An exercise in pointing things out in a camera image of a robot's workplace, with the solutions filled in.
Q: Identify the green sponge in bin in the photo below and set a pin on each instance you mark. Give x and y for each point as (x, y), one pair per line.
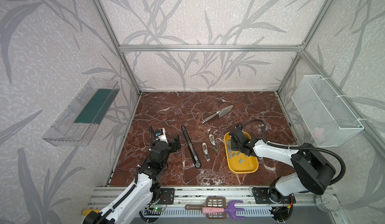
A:
(96, 108)

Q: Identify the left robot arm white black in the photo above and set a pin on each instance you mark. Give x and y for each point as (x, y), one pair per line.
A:
(143, 191)

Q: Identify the black stapler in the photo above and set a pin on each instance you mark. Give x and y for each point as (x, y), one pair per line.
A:
(194, 156)

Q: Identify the green toy shovel yellow handle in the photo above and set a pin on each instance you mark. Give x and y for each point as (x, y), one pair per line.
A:
(88, 211)

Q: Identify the brown toy spatula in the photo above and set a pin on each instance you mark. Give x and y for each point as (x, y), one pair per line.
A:
(210, 203)

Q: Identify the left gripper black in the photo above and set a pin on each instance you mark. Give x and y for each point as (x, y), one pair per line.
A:
(164, 144)

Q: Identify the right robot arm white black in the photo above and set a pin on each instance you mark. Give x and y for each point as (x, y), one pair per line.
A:
(315, 168)

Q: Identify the pink object in basket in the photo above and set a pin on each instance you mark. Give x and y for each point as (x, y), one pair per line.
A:
(318, 134)

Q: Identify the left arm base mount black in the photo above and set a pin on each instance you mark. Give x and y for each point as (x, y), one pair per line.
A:
(164, 196)

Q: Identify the clear plastic wall bin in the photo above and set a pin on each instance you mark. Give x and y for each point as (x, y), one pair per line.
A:
(64, 132)

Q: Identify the white wire mesh basket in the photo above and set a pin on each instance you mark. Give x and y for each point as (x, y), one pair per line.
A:
(321, 106)

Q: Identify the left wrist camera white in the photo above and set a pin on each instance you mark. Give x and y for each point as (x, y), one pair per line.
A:
(160, 135)

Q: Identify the round metal tin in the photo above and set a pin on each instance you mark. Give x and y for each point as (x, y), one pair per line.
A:
(326, 203)

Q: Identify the purple toy rake pink handle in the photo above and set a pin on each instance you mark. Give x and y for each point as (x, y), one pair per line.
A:
(225, 210)

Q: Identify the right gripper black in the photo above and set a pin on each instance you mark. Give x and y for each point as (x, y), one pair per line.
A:
(237, 140)

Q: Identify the silver metal trowel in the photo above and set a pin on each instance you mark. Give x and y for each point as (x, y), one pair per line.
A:
(219, 113)

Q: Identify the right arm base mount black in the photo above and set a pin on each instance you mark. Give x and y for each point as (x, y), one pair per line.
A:
(264, 195)

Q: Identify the yellow plastic tray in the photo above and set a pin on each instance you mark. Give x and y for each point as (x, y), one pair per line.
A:
(238, 162)

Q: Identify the small beige stapler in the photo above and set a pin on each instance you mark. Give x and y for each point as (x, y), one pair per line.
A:
(206, 152)
(214, 145)

